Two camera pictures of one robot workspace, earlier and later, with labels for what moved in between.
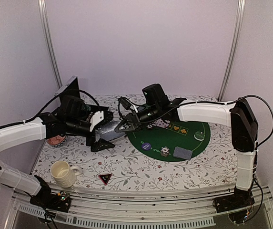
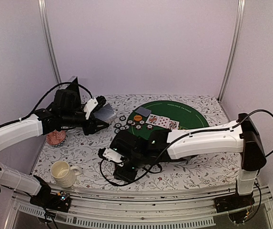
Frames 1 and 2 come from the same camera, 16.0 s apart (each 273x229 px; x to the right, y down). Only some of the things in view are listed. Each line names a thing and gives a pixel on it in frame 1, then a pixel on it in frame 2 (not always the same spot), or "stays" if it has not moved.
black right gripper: (133, 121) -> (128, 175)
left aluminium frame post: (49, 42) stays
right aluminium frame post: (241, 13) stays
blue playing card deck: (107, 131) -> (106, 113)
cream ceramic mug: (65, 176) stays
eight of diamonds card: (161, 123) stays
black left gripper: (96, 146) -> (91, 128)
